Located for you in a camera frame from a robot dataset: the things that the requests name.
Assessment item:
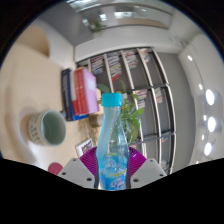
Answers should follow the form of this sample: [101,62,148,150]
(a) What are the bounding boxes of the pale green patterned mug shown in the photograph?
[27,109,67,147]

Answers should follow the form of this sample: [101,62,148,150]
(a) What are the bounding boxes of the round ceiling lights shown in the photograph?
[186,54,217,158]

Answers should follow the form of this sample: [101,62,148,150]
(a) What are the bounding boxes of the pink book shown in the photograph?
[81,68,100,115]

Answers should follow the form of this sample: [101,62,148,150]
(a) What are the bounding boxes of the flat round red coaster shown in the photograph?
[47,161,64,176]

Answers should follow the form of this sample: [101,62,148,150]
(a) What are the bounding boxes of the clear bottle with blue cap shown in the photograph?
[95,92,131,191]

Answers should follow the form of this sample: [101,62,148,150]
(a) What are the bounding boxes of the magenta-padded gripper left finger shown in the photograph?
[57,146,100,190]

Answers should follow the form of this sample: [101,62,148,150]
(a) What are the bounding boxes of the green potted plant, white pot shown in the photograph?
[88,79,146,144]

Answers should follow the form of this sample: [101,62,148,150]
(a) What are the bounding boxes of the thick dark blue book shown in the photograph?
[60,68,90,122]

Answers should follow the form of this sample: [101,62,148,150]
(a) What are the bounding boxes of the red book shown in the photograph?
[77,68,88,116]
[73,68,82,117]

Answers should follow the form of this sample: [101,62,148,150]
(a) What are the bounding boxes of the grey shelf unit with books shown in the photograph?
[75,47,177,175]

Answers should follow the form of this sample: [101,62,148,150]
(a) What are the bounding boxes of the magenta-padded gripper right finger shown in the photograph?
[127,146,168,189]

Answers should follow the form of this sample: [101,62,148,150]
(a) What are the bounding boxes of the small green potted plant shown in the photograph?
[89,20,107,34]

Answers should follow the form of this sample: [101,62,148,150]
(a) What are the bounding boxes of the round-backed wooden chair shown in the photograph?
[14,24,51,58]

